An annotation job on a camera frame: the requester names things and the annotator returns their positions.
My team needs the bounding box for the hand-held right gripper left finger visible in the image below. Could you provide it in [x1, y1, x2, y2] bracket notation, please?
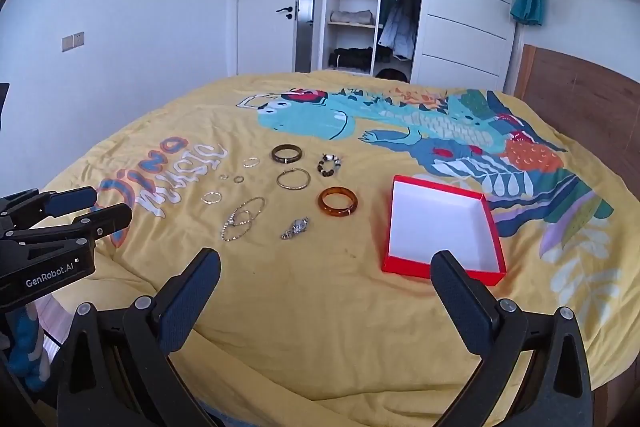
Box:
[52, 248, 223, 427]

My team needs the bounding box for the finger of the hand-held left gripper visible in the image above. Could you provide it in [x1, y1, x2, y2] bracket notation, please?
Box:
[0, 186, 98, 231]
[4, 203, 134, 250]

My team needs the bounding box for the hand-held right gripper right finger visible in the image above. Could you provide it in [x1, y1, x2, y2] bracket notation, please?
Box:
[430, 249, 596, 427]

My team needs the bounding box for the red cardboard box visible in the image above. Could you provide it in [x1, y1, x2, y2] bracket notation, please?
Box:
[381, 175, 507, 288]

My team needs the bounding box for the brown and white bead bracelet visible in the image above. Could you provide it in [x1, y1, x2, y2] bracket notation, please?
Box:
[317, 152, 344, 177]

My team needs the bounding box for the person's left hand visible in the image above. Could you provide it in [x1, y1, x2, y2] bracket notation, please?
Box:
[7, 303, 52, 391]

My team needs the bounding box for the pink checked cloth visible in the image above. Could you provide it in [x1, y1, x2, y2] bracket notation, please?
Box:
[32, 294, 76, 358]

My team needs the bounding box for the yellow dinosaur printed blanket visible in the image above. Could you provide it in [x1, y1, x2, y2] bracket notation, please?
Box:
[42, 69, 635, 427]

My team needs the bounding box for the dark flat panel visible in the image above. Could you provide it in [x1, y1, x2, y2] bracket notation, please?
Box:
[0, 82, 11, 136]

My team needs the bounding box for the silver wristwatch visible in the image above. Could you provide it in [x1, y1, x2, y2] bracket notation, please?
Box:
[280, 216, 310, 241]

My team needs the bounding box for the thin gold bangle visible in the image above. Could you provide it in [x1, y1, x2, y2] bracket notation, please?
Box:
[276, 167, 312, 191]

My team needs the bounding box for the amber bangle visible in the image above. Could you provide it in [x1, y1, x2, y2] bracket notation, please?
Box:
[318, 186, 359, 218]

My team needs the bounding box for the dark brown bangle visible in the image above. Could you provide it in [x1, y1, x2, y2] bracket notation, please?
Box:
[271, 144, 303, 165]

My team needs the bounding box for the wooden headboard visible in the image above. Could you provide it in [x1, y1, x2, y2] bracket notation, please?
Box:
[514, 44, 640, 230]

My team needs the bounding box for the black bag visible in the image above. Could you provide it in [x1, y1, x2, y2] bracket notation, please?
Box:
[374, 67, 409, 83]

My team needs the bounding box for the pile of black clothes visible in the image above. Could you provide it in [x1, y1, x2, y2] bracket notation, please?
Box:
[330, 46, 394, 70]

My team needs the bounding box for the hanging grey jacket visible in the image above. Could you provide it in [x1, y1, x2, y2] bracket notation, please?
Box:
[377, 0, 424, 60]

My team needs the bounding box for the white wardrobe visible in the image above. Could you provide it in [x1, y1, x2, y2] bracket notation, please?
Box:
[320, 0, 522, 96]

